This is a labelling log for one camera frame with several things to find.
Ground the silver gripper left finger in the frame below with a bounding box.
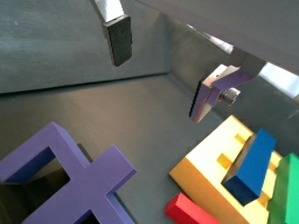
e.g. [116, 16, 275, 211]
[92, 0, 132, 67]

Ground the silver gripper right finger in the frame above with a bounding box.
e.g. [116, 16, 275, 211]
[190, 47, 267, 123]

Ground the purple interlocking block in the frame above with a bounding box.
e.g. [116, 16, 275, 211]
[0, 122, 136, 224]

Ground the yellow slotted board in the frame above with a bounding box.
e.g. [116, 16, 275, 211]
[170, 115, 282, 224]

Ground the blue bar block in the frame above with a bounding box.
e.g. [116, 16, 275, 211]
[220, 129, 276, 206]

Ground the red interlocking block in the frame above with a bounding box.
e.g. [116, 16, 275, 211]
[164, 192, 220, 224]

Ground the green bar block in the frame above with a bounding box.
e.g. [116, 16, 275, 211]
[267, 153, 299, 224]

